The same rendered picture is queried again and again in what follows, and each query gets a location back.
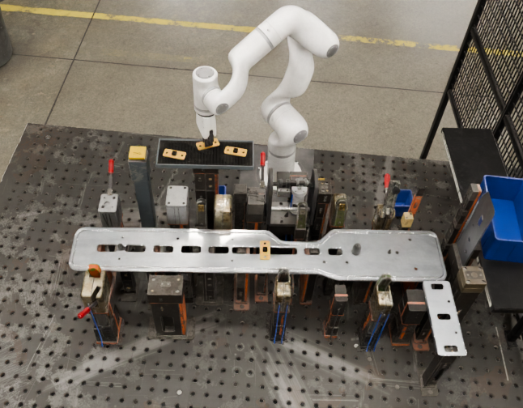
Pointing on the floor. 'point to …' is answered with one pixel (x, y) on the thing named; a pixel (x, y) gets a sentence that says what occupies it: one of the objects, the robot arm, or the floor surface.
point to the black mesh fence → (495, 95)
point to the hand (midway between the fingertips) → (207, 139)
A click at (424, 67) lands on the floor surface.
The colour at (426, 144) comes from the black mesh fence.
